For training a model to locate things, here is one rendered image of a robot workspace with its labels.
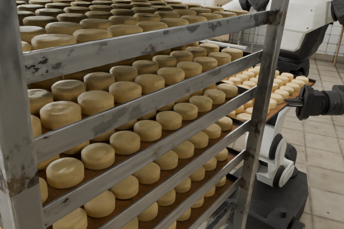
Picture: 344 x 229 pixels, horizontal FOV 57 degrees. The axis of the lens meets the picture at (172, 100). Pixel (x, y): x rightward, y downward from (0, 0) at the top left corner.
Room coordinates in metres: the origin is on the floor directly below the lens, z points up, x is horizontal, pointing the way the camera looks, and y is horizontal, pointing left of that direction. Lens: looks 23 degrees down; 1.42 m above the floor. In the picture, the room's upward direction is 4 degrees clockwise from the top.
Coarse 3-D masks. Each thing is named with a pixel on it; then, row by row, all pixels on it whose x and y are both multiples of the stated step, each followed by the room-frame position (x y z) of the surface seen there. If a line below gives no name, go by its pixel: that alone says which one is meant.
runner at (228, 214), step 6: (228, 204) 0.76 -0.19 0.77; (234, 204) 0.73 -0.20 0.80; (228, 210) 0.70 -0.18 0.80; (234, 210) 0.73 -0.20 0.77; (222, 216) 0.71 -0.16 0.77; (228, 216) 0.70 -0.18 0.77; (216, 222) 0.68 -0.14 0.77; (222, 222) 0.67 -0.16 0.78; (210, 228) 0.66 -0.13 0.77; (216, 228) 0.65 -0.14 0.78
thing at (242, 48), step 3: (207, 42) 2.38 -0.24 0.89; (210, 42) 2.37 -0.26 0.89; (213, 42) 2.36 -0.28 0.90; (216, 42) 2.35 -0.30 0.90; (219, 42) 2.36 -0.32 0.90; (222, 42) 2.36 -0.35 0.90; (219, 45) 2.34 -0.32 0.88; (222, 45) 2.33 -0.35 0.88; (225, 45) 2.32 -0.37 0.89; (228, 45) 2.31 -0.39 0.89; (231, 45) 2.30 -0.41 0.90; (234, 45) 2.29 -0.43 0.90; (237, 45) 2.29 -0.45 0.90; (240, 45) 2.30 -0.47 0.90; (234, 48) 2.29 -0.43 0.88; (237, 48) 2.28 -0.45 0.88; (240, 48) 2.27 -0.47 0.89; (243, 48) 2.26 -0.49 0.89; (246, 48) 2.25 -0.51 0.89
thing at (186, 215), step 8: (216, 184) 0.72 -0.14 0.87; (224, 184) 0.73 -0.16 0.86; (208, 192) 0.67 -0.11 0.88; (216, 192) 0.69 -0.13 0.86; (200, 200) 0.64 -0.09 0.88; (208, 200) 0.66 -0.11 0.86; (192, 208) 0.63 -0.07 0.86; (200, 208) 0.63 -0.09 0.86; (184, 216) 0.58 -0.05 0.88; (192, 216) 0.60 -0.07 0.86; (176, 224) 0.57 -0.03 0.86; (184, 224) 0.57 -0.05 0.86
